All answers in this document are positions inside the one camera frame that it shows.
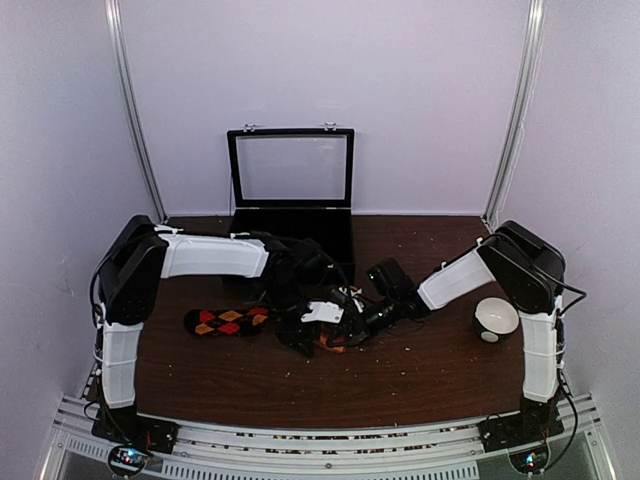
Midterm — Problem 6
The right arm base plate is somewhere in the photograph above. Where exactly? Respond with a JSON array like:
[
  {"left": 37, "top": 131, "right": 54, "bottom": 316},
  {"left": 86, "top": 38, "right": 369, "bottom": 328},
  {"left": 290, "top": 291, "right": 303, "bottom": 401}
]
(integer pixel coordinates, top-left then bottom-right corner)
[{"left": 477, "top": 413, "right": 564, "bottom": 452}]

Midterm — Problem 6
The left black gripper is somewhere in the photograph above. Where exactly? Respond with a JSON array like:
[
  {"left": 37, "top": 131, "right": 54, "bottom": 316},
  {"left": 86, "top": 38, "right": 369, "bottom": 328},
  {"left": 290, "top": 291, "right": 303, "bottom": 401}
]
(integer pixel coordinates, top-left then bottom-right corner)
[{"left": 263, "top": 279, "right": 321, "bottom": 357}]

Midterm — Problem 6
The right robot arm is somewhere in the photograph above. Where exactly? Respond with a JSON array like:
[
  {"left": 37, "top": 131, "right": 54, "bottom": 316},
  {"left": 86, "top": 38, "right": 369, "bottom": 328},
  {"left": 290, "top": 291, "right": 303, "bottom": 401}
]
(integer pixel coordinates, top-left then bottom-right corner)
[{"left": 342, "top": 220, "right": 587, "bottom": 442}]

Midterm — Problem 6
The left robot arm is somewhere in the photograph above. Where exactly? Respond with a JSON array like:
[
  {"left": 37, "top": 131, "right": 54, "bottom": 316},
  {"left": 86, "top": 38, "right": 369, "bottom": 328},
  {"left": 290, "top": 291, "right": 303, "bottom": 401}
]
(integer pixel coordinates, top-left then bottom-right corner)
[{"left": 90, "top": 215, "right": 347, "bottom": 444}]

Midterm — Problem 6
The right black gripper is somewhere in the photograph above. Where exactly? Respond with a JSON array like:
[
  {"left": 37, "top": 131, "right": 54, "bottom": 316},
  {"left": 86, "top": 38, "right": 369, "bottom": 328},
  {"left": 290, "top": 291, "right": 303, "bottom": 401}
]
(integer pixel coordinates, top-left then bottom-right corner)
[{"left": 331, "top": 297, "right": 403, "bottom": 351}]

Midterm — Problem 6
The left aluminium frame post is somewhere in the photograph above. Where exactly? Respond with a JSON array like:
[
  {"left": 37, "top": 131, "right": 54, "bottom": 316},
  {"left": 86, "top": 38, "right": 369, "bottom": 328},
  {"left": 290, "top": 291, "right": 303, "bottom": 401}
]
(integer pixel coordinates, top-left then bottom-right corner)
[{"left": 104, "top": 0, "right": 169, "bottom": 223}]

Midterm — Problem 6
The aluminium frame post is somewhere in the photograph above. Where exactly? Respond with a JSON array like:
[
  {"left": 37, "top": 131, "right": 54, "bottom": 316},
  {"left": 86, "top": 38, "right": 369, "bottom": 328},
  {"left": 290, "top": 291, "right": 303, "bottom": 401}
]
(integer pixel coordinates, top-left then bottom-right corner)
[
  {"left": 104, "top": 0, "right": 169, "bottom": 223},
  {"left": 483, "top": 0, "right": 546, "bottom": 231}
]

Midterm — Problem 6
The white and navy bowl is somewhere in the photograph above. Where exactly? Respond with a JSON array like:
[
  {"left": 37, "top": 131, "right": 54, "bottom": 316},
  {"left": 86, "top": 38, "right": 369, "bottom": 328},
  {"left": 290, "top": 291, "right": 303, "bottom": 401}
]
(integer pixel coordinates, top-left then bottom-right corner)
[{"left": 472, "top": 297, "right": 520, "bottom": 343}]

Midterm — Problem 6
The front aluminium rail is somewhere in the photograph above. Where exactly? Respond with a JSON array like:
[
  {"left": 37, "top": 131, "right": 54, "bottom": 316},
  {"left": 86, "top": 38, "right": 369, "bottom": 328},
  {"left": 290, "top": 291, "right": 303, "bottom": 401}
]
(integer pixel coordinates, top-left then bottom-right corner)
[{"left": 35, "top": 395, "right": 620, "bottom": 479}]

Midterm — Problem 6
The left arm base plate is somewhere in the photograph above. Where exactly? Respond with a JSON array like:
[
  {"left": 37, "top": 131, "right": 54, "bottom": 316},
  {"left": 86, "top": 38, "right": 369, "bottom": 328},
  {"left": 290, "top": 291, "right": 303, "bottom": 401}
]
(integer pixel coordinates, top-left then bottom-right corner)
[{"left": 91, "top": 417, "right": 179, "bottom": 454}]

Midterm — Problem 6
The right aluminium frame post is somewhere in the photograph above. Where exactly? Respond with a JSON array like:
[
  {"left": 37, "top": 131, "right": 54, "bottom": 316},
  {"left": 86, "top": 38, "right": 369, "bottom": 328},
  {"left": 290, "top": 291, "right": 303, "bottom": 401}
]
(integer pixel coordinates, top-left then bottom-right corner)
[{"left": 483, "top": 0, "right": 546, "bottom": 231}]

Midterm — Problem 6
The black red orange argyle sock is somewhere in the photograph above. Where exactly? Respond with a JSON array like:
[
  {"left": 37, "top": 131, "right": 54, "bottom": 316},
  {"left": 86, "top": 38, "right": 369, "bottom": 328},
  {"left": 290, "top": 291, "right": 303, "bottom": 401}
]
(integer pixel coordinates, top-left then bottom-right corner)
[{"left": 183, "top": 307, "right": 269, "bottom": 337}]

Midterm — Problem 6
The maroon purple striped sock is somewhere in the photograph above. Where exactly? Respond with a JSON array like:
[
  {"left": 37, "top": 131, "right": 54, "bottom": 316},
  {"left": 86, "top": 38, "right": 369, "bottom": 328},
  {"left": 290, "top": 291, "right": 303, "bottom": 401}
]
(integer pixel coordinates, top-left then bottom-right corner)
[{"left": 314, "top": 325, "right": 347, "bottom": 354}]

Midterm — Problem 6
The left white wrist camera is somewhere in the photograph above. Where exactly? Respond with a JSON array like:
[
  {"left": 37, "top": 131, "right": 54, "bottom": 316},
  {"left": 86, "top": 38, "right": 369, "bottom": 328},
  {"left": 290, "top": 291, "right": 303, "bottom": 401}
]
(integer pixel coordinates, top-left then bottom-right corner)
[{"left": 300, "top": 301, "right": 344, "bottom": 324}]

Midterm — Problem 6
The black display box with lid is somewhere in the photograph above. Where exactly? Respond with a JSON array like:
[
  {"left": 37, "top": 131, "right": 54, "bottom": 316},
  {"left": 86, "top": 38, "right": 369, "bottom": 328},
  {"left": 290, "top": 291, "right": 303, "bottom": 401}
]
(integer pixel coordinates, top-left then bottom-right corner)
[{"left": 226, "top": 126, "right": 356, "bottom": 284}]

